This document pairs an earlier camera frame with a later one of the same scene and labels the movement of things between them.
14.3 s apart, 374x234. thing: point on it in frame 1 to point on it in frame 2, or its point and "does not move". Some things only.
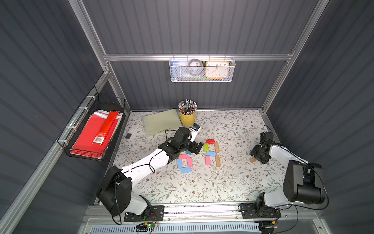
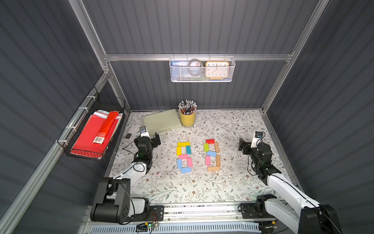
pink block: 190,164 does not move
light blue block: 184,170 does not move
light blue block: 211,153 does not move
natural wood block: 216,147 does not move
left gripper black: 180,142 to 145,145
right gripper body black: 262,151 to 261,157
